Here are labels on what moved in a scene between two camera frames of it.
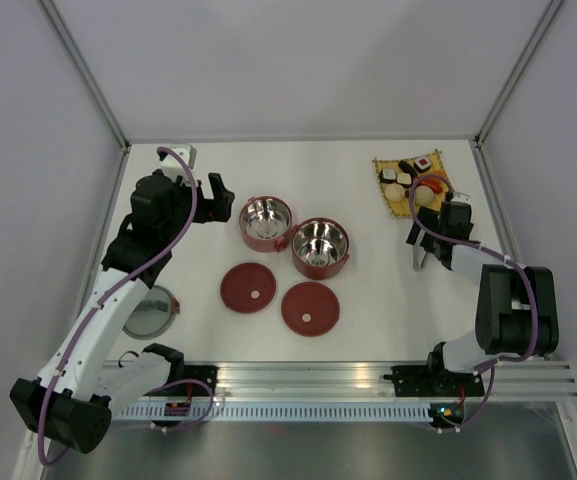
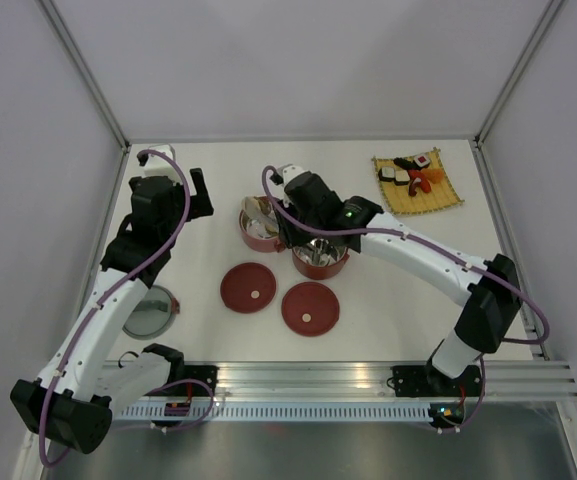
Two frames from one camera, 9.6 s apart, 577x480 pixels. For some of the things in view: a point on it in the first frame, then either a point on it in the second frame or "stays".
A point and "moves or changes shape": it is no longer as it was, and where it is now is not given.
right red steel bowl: (320, 247) stays
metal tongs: (419, 252) moves or changes shape
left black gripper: (217, 209) -> (199, 204)
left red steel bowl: (265, 224) stays
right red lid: (310, 309) stays
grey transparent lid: (154, 315) stays
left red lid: (247, 287) stays
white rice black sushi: (388, 175) stays
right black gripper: (429, 218) -> (288, 233)
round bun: (394, 192) -> (252, 206)
